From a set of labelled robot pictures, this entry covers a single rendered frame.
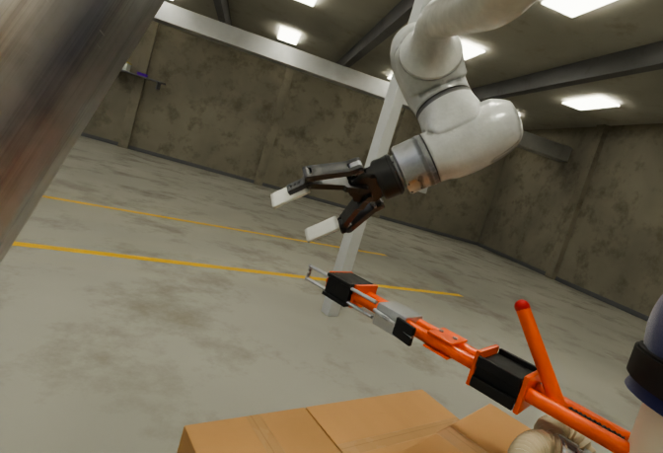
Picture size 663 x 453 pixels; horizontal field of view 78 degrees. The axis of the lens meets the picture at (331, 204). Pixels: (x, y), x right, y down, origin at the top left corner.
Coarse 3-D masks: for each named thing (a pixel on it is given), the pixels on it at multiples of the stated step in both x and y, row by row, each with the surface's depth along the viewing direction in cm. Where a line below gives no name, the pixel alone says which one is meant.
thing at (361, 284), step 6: (342, 276) 88; (348, 276) 89; (354, 276) 91; (354, 282) 86; (360, 282) 87; (366, 282) 89; (360, 288) 85; (366, 288) 86; (372, 288) 88; (354, 294) 84; (366, 294) 87; (348, 306) 85; (360, 306) 87
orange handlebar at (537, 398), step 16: (368, 304) 82; (416, 336) 74; (432, 336) 72; (448, 336) 73; (448, 352) 69; (464, 352) 68; (528, 400) 60; (544, 400) 59; (560, 416) 57; (576, 416) 56; (592, 416) 58; (592, 432) 55; (608, 432) 54; (624, 432) 56; (608, 448) 53; (624, 448) 52
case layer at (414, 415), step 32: (256, 416) 121; (288, 416) 126; (320, 416) 130; (352, 416) 136; (384, 416) 141; (416, 416) 147; (448, 416) 154; (192, 448) 103; (224, 448) 105; (256, 448) 109; (288, 448) 112; (320, 448) 116; (352, 448) 120; (384, 448) 124
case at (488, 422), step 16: (480, 416) 77; (496, 416) 79; (448, 432) 69; (464, 432) 70; (480, 432) 72; (496, 432) 73; (512, 432) 75; (416, 448) 62; (432, 448) 63; (448, 448) 64; (464, 448) 66; (480, 448) 67; (496, 448) 68
